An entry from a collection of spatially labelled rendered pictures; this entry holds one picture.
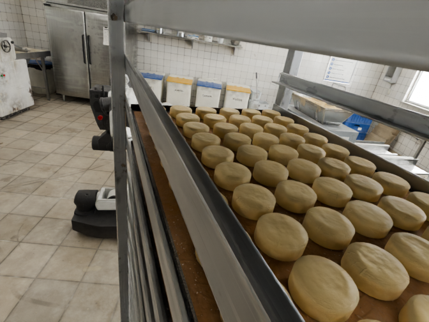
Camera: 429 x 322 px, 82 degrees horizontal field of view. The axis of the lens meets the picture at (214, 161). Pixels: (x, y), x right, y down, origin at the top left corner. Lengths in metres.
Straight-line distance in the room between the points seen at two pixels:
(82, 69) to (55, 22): 0.87
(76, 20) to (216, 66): 2.86
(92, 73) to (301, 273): 5.61
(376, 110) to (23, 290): 2.17
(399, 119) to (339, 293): 0.36
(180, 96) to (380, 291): 5.44
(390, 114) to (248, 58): 5.69
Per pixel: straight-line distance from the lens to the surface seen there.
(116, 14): 0.58
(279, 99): 0.76
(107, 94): 1.85
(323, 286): 0.22
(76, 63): 5.81
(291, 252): 0.25
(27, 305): 2.15
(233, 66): 6.13
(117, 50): 0.58
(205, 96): 5.54
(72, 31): 5.76
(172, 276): 0.19
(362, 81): 7.14
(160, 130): 0.19
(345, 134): 2.13
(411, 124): 0.52
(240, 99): 5.59
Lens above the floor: 1.67
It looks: 26 degrees down
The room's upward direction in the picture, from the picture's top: 9 degrees clockwise
